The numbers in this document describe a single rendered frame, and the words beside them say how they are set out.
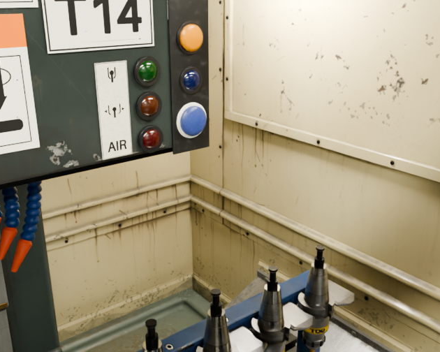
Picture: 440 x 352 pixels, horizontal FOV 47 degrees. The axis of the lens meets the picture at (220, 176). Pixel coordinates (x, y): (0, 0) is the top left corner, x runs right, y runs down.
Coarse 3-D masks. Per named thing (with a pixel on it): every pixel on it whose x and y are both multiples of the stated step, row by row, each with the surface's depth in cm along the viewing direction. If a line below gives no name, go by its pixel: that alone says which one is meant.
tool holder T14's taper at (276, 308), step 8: (264, 288) 79; (280, 288) 79; (264, 296) 79; (272, 296) 78; (280, 296) 79; (264, 304) 79; (272, 304) 79; (280, 304) 79; (264, 312) 79; (272, 312) 79; (280, 312) 79; (264, 320) 80; (272, 320) 79; (280, 320) 80; (264, 328) 80; (272, 328) 79; (280, 328) 80
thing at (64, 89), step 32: (160, 0) 45; (32, 32) 39; (160, 32) 46; (32, 64) 39; (64, 64) 41; (128, 64) 45; (160, 64) 47; (64, 96) 42; (96, 96) 44; (160, 96) 48; (64, 128) 42; (96, 128) 44; (160, 128) 48; (0, 160) 40; (32, 160) 42; (64, 160) 43; (96, 160) 45; (128, 160) 48
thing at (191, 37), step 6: (192, 24) 47; (186, 30) 46; (192, 30) 47; (198, 30) 47; (180, 36) 47; (186, 36) 47; (192, 36) 47; (198, 36) 47; (180, 42) 47; (186, 42) 47; (192, 42) 47; (198, 42) 48; (186, 48) 47; (192, 48) 47; (198, 48) 48
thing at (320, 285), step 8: (312, 264) 86; (312, 272) 85; (320, 272) 85; (312, 280) 85; (320, 280) 85; (312, 288) 86; (320, 288) 85; (304, 296) 88; (312, 296) 86; (320, 296) 86; (328, 296) 87; (312, 304) 86; (320, 304) 86
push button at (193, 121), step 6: (186, 108) 49; (192, 108) 49; (198, 108) 50; (186, 114) 49; (192, 114) 49; (198, 114) 50; (204, 114) 50; (180, 120) 49; (186, 120) 49; (192, 120) 49; (198, 120) 50; (204, 120) 50; (186, 126) 49; (192, 126) 50; (198, 126) 50; (204, 126) 51; (186, 132) 50; (192, 132) 50; (198, 132) 50
